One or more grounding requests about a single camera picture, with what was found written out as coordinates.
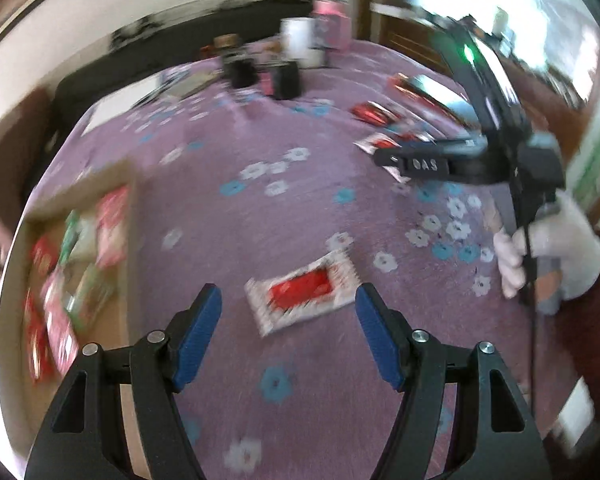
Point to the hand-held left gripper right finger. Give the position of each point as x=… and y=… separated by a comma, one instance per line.
x=380, y=340

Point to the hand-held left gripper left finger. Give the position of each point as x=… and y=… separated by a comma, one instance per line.
x=197, y=335

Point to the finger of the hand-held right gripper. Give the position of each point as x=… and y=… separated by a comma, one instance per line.
x=390, y=160

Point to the white packet with red label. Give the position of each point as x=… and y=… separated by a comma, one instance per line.
x=375, y=141
x=300, y=295

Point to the cardboard box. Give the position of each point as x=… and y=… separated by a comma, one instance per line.
x=115, y=360

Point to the person's right hand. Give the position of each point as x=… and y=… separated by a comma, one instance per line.
x=570, y=245

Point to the phone in red case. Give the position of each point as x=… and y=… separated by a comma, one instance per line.
x=430, y=92

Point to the purple floral tablecloth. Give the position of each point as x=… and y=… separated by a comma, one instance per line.
x=305, y=210

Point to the white green carton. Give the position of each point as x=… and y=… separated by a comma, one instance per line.
x=595, y=160

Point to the wooden cabinet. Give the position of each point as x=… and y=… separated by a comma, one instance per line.
x=415, y=45

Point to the black jar with wooden lid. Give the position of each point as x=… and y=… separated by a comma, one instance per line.
x=285, y=80
x=240, y=72

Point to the pink thermos bottle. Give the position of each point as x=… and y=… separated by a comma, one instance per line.
x=335, y=20

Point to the white plastic container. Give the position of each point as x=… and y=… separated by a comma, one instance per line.
x=297, y=40

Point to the brown notebook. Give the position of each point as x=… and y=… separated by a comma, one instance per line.
x=195, y=82

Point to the white paper sheet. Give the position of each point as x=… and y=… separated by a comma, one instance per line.
x=125, y=105

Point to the brown chair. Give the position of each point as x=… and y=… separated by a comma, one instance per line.
x=15, y=160

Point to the black sofa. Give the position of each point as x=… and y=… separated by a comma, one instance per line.
x=120, y=70

